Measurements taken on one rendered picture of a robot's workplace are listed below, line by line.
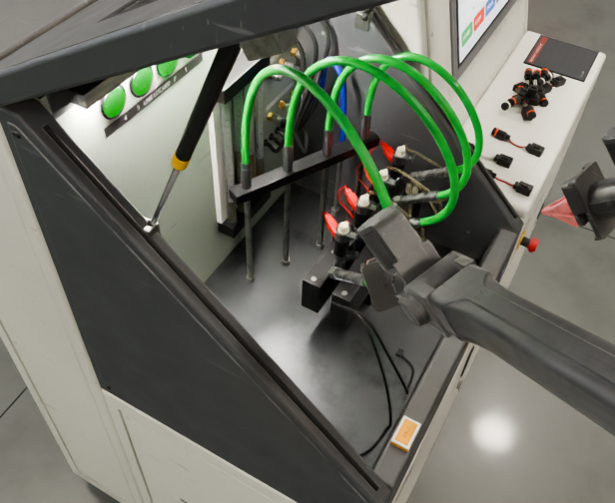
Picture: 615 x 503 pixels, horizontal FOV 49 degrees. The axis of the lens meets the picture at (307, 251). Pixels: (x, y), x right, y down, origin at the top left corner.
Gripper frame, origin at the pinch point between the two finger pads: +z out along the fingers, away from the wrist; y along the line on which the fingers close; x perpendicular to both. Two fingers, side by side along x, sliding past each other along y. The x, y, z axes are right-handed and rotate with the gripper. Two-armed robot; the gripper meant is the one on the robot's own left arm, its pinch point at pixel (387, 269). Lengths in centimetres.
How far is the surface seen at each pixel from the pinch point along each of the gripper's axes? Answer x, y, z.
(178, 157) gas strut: -23.4, 21.4, -22.2
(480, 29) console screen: -34, -48, 53
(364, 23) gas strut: -39, -17, 29
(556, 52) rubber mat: -25, -77, 77
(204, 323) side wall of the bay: -3.3, 26.8, -5.8
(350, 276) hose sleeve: 0.1, 4.4, 7.4
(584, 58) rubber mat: -21, -83, 75
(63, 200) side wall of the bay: -24.7, 37.6, -5.7
